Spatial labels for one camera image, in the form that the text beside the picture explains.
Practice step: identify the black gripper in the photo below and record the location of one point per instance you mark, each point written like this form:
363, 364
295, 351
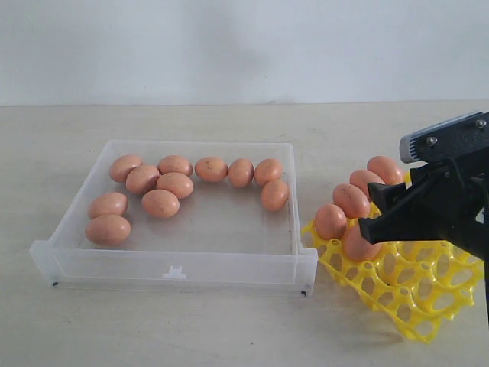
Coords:
443, 205

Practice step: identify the clear plastic drawer bin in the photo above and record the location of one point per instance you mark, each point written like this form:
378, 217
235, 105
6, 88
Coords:
221, 237

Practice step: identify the brown egg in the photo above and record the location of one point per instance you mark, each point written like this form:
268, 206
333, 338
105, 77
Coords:
330, 221
211, 169
275, 195
175, 163
356, 248
241, 172
267, 170
123, 166
351, 200
109, 203
160, 203
177, 183
108, 230
361, 179
387, 169

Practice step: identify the brown egg second row left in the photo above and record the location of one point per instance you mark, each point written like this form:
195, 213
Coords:
142, 179

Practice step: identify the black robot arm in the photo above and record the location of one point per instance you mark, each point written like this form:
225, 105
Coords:
442, 203

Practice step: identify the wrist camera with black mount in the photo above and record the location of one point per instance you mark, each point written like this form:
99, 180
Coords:
462, 140

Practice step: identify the yellow plastic egg tray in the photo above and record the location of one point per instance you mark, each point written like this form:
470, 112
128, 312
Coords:
417, 284

